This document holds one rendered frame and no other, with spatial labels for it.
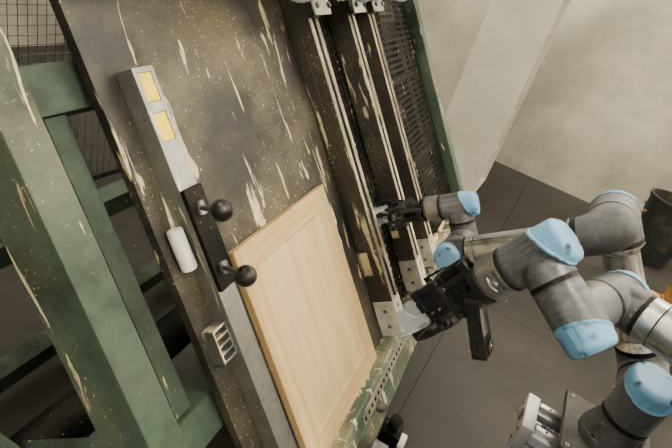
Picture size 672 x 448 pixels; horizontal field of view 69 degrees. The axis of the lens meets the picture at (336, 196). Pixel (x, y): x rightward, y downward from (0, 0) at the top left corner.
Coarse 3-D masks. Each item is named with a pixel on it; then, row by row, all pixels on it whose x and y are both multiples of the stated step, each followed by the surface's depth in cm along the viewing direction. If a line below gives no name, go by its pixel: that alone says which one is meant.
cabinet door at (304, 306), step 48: (288, 240) 119; (336, 240) 139; (240, 288) 103; (288, 288) 116; (336, 288) 136; (288, 336) 113; (336, 336) 132; (288, 384) 109; (336, 384) 128; (336, 432) 124
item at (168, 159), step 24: (144, 96) 83; (144, 120) 84; (144, 144) 86; (168, 144) 86; (168, 168) 86; (168, 192) 88; (192, 240) 89; (216, 288) 91; (216, 312) 94; (240, 312) 96; (240, 336) 95; (240, 360) 95; (240, 384) 98; (264, 384) 99; (264, 408) 98; (264, 432) 100; (288, 432) 103
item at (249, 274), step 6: (222, 264) 91; (228, 264) 92; (222, 270) 91; (228, 270) 89; (234, 270) 87; (240, 270) 82; (246, 270) 82; (252, 270) 83; (240, 276) 82; (246, 276) 82; (252, 276) 82; (240, 282) 82; (246, 282) 82; (252, 282) 83
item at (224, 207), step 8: (200, 200) 88; (216, 200) 80; (224, 200) 80; (200, 208) 88; (208, 208) 84; (216, 208) 79; (224, 208) 79; (232, 208) 80; (216, 216) 79; (224, 216) 79
